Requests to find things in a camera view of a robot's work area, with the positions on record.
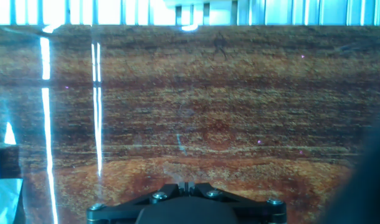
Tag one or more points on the glossy reddish wooden board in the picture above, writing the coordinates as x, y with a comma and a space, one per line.
208, 109

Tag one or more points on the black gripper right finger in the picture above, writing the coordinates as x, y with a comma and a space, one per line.
249, 205

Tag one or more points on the blue tissue pack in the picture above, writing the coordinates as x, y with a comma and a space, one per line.
3, 199

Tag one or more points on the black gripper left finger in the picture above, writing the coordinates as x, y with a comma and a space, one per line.
124, 205

